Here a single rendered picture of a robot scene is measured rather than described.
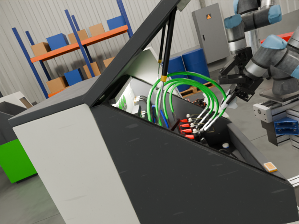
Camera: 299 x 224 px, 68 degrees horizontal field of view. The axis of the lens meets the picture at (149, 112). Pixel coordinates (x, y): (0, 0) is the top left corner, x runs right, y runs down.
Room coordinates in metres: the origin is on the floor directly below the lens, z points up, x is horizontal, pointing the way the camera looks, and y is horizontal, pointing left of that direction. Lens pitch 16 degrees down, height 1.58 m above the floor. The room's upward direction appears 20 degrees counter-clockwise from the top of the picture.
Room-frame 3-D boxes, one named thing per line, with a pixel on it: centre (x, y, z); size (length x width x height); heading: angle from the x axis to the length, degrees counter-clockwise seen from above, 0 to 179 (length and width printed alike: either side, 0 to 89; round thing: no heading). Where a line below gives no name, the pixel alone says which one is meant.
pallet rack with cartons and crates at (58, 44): (6.51, 1.12, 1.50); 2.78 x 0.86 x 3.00; 92
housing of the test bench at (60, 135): (1.42, 0.23, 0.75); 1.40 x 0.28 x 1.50; 173
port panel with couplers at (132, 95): (1.29, 0.05, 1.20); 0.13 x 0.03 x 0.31; 173
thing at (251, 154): (0.98, -0.42, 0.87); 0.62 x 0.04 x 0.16; 173
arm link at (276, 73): (1.28, -0.85, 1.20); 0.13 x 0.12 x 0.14; 52
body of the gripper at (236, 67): (1.04, -0.50, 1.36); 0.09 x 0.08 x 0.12; 83
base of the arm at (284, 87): (1.28, -0.85, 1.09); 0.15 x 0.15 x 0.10
